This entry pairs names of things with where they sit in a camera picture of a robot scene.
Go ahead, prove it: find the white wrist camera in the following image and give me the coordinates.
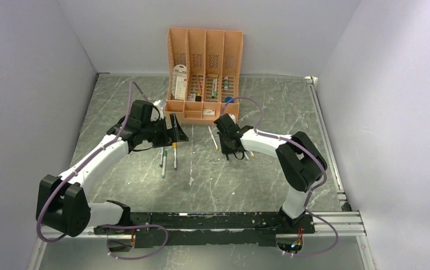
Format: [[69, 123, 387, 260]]
[[228, 114, 237, 124], [151, 100, 166, 120]]

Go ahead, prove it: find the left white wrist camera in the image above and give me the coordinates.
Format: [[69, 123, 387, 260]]
[[151, 100, 166, 120]]

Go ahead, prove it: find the orange desk organizer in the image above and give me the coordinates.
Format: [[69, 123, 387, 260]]
[[165, 28, 243, 125]]

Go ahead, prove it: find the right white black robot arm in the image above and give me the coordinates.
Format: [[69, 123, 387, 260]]
[[214, 114, 327, 233]]

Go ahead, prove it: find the pink cap yellow tip pen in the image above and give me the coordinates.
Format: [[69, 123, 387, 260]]
[[207, 126, 219, 150]]

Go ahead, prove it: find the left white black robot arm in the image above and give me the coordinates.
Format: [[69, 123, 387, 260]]
[[35, 100, 189, 237]]

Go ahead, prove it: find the green tip pen right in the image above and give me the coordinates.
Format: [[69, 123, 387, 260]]
[[245, 151, 255, 161]]

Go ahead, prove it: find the white packet in organizer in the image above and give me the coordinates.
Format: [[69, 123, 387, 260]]
[[171, 65, 188, 100]]

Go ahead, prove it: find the blue object in organizer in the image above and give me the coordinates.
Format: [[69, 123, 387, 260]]
[[224, 97, 234, 103]]

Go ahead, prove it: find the yellow cap purple tip pen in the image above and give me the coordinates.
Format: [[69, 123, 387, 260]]
[[173, 143, 178, 170]]

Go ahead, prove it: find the aluminium frame rail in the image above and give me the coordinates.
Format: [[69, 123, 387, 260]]
[[305, 76, 366, 237]]

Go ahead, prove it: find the small white box in organizer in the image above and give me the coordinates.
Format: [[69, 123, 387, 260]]
[[202, 109, 215, 116]]

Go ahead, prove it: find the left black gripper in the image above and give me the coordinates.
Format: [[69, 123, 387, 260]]
[[142, 113, 189, 149]]

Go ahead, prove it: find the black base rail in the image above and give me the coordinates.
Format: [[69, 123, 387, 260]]
[[93, 211, 315, 248]]

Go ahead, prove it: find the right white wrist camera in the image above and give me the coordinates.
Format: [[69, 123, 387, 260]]
[[228, 114, 237, 124]]

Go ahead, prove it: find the green cap pen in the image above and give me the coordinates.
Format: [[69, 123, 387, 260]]
[[161, 149, 168, 178]]

